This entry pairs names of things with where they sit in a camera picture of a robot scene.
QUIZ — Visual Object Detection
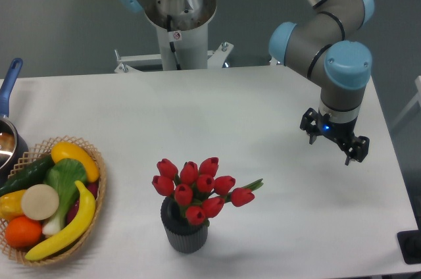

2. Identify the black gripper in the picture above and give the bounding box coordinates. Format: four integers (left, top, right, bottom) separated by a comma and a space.
299, 108, 370, 166

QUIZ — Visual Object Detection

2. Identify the red tulip bouquet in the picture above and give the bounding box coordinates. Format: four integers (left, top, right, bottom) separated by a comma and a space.
152, 157, 263, 227

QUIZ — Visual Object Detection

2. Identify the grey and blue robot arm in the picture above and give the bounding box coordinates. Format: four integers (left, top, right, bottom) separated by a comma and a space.
119, 0, 374, 162

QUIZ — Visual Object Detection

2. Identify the dark grey ribbed vase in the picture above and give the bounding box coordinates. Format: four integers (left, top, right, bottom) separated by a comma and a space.
161, 197, 208, 254

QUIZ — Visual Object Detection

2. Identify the black device at table edge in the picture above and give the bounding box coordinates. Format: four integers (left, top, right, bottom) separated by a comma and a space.
397, 230, 420, 265

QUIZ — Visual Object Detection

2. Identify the dark red vegetable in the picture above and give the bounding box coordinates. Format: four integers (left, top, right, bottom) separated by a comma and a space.
66, 182, 99, 225

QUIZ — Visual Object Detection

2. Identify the yellow banana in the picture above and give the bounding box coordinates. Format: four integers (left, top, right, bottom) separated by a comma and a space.
24, 180, 96, 262

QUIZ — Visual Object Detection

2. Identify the green bok choy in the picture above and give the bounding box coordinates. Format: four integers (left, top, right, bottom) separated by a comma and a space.
42, 158, 87, 238

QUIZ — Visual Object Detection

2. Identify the woven wicker basket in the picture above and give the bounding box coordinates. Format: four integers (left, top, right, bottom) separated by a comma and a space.
1, 136, 107, 266

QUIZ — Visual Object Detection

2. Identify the green cucumber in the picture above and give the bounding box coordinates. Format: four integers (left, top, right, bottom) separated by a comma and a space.
1, 155, 55, 196

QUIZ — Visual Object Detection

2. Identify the beige round disc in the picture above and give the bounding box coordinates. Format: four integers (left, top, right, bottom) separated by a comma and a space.
20, 184, 59, 220

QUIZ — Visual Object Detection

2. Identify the orange fruit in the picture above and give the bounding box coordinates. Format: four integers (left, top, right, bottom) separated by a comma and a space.
5, 216, 42, 248

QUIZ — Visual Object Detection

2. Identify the yellow bell pepper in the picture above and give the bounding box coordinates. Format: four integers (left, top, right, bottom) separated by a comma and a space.
1, 190, 26, 220

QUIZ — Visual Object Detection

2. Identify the white frame at right edge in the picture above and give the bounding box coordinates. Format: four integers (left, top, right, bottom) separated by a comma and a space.
391, 76, 420, 133

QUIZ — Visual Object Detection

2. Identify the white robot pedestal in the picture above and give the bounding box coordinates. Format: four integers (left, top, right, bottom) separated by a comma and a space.
114, 0, 234, 73

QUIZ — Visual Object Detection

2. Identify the blue handled saucepan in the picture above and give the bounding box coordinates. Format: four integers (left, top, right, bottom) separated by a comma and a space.
1, 58, 28, 186

